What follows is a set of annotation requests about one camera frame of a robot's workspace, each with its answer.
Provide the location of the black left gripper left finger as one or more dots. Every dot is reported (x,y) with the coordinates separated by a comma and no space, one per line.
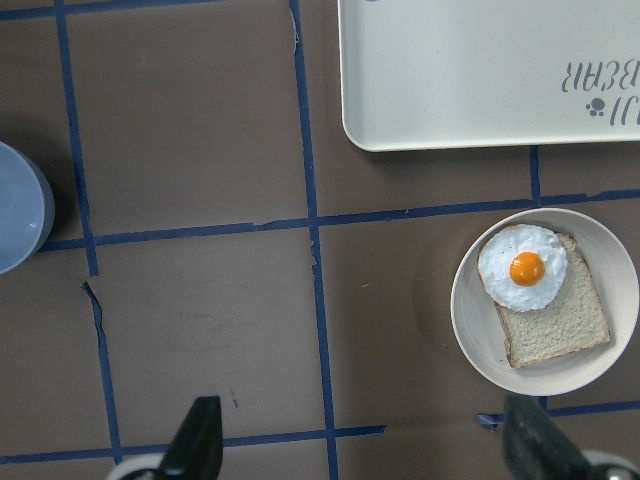
(197,447)

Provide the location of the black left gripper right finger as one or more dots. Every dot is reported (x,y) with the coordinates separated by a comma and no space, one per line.
(534,448)

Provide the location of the bread slice in plate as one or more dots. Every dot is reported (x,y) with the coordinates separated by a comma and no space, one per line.
(574,321)

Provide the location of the cream round plate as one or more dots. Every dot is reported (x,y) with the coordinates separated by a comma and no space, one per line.
(477,327)

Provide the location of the fried egg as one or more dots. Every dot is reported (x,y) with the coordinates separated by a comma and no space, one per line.
(523,267)

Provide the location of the blue bowl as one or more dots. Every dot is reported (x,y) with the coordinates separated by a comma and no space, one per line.
(27,208)

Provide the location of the cream bear serving tray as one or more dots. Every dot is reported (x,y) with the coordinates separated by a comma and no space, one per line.
(419,75)

